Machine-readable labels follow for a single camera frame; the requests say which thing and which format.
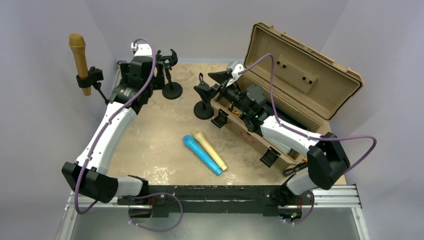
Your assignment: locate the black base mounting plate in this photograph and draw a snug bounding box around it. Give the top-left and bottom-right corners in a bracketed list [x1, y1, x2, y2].
[117, 185, 313, 218]

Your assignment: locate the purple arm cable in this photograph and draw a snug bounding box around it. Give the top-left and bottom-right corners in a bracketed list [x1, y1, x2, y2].
[73, 38, 158, 215]
[237, 53, 378, 175]

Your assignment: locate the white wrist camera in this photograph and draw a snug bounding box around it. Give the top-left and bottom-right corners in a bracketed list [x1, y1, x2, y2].
[131, 42, 154, 58]
[226, 60, 245, 87]

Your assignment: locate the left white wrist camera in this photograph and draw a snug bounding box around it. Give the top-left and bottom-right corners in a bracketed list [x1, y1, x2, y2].
[131, 42, 154, 58]

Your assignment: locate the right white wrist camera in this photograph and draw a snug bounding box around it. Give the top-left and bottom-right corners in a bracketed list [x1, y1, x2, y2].
[226, 60, 245, 87]

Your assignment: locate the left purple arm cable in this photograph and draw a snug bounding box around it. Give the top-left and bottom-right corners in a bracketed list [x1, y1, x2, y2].
[73, 38, 158, 215]

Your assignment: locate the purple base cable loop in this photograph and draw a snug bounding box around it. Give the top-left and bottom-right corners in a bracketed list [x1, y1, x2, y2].
[127, 193, 185, 233]

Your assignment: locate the yellow black tool in case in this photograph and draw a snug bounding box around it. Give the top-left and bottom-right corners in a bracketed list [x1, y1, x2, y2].
[228, 103, 240, 115]

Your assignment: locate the black stand with brown mic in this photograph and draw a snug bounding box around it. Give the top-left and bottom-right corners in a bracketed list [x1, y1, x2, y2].
[76, 66, 110, 105]

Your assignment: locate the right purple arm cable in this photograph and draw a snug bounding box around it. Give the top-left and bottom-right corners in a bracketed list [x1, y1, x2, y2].
[237, 53, 378, 175]

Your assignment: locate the cream beige microphone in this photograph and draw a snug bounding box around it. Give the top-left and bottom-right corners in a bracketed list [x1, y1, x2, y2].
[191, 128, 228, 172]

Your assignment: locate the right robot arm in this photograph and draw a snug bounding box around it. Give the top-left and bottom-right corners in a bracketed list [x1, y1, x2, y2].
[194, 71, 351, 204]

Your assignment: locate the black stand with blue mic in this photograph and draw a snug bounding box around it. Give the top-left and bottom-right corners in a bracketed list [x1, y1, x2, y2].
[193, 72, 214, 120]

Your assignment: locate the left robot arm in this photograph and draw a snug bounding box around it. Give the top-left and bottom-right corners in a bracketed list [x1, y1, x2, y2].
[61, 55, 160, 205]

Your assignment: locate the small black cylinder on table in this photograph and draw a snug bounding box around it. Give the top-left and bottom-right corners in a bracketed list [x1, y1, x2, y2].
[282, 162, 308, 177]

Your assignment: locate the black shock mount mic stand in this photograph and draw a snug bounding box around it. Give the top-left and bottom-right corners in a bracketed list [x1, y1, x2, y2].
[155, 49, 183, 100]

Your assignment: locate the blue microphone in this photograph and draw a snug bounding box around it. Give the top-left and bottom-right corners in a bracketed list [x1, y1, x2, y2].
[182, 135, 223, 176]

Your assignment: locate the tan plastic tool case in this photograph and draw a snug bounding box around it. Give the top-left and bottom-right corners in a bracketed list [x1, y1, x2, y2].
[211, 22, 364, 170]

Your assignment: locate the grey device in case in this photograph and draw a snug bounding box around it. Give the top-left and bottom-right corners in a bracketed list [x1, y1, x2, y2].
[266, 137, 297, 155]

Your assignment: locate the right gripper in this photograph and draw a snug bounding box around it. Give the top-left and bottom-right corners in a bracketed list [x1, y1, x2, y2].
[194, 70, 251, 115]

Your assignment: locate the brown gold microphone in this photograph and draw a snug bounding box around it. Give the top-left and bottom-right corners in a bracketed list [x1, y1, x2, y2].
[68, 33, 91, 96]

